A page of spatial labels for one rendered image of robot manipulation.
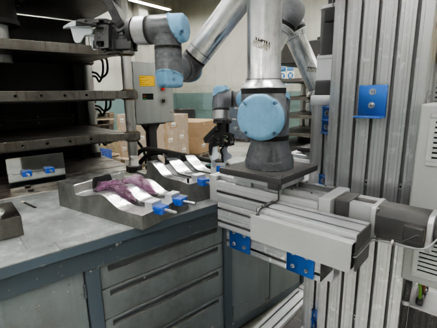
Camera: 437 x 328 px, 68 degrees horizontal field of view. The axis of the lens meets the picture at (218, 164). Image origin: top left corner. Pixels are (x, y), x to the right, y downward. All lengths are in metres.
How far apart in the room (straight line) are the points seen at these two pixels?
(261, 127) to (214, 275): 0.99
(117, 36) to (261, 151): 0.52
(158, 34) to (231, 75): 8.39
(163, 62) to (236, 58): 8.35
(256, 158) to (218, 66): 8.67
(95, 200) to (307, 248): 0.84
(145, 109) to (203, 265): 1.13
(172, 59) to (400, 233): 0.71
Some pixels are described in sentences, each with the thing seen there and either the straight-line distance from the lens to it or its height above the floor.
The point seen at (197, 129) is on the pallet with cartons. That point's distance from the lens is 6.09.
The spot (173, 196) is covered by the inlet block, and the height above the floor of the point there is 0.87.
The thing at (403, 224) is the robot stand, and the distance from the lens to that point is 0.86.
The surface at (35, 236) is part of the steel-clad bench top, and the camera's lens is 1.27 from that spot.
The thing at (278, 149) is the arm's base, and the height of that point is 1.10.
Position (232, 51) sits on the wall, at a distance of 9.33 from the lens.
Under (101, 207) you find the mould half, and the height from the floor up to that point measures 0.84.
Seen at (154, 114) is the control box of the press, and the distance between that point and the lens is 2.24.
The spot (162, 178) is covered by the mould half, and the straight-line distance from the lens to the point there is 1.56.
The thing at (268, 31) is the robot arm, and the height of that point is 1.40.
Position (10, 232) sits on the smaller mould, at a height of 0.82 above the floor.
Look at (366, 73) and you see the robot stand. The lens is 1.01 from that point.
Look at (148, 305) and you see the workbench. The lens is 1.48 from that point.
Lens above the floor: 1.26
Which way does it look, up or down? 12 degrees down
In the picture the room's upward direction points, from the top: 1 degrees counter-clockwise
